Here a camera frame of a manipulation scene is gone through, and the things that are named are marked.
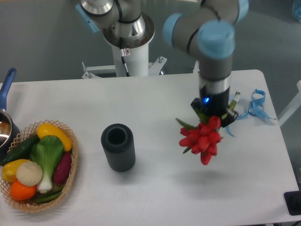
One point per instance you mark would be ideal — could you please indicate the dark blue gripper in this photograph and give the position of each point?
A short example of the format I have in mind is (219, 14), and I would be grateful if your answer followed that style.
(208, 105)

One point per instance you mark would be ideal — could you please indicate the red tulip bouquet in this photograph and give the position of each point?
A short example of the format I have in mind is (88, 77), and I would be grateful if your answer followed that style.
(204, 138)

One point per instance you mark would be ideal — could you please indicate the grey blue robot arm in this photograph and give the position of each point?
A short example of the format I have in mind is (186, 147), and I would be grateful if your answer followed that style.
(208, 35)

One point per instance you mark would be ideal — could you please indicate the light blue ribbon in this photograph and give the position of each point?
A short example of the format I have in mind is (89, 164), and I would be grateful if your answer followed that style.
(256, 108)

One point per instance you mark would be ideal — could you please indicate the dark grey ribbed vase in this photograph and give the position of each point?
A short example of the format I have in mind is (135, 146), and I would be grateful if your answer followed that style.
(118, 144)

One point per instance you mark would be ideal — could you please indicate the black device at edge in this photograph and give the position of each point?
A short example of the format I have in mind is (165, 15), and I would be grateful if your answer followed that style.
(293, 202)

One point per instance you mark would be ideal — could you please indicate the blue object top right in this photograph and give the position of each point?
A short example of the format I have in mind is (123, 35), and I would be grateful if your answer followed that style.
(296, 10)

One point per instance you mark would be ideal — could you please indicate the purple sweet potato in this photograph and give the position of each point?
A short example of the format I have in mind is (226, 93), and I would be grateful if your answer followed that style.
(62, 171)

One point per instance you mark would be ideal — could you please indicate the green bok choy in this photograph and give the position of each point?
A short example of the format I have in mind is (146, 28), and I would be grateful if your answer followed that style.
(47, 153)

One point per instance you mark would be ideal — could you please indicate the woven wicker basket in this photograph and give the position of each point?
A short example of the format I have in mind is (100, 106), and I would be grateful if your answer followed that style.
(28, 205)

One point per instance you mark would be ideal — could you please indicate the green bean pods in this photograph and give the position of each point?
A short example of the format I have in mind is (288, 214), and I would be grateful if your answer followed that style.
(48, 197)

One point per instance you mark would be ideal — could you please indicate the dark green cucumber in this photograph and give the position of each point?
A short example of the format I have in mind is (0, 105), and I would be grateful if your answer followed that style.
(21, 151)

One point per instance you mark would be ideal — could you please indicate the cream garlic bulb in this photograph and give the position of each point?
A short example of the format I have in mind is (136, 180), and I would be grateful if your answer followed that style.
(29, 173)

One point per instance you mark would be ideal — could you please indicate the orange fruit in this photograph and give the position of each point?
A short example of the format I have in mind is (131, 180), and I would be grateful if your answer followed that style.
(20, 192)

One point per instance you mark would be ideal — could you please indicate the yellow bell pepper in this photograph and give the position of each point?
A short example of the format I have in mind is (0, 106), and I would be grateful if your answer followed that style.
(9, 170)

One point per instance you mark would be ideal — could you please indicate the white frame at right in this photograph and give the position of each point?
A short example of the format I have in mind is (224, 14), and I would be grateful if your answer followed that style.
(293, 105)

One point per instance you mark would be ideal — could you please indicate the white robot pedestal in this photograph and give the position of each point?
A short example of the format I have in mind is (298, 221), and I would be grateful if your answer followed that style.
(130, 48)

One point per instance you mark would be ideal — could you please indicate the blue handled saucepan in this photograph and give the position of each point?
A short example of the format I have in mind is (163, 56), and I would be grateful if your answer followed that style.
(8, 130)

